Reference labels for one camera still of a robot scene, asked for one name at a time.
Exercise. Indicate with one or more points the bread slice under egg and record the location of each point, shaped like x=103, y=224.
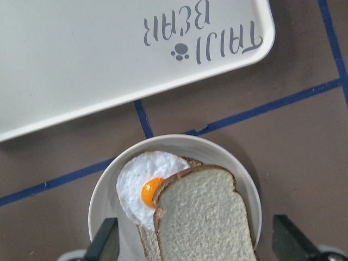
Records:
x=148, y=242

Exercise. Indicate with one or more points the cream bear tray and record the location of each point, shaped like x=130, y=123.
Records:
x=61, y=60

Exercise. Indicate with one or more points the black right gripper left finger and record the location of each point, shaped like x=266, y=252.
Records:
x=106, y=243

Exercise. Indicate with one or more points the white round plate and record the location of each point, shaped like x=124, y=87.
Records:
x=105, y=201

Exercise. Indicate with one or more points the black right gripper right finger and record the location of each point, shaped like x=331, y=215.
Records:
x=289, y=243

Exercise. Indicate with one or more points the fried egg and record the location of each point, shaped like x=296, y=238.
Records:
x=139, y=179

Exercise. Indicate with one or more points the brown crust bread slice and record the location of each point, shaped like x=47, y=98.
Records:
x=200, y=216

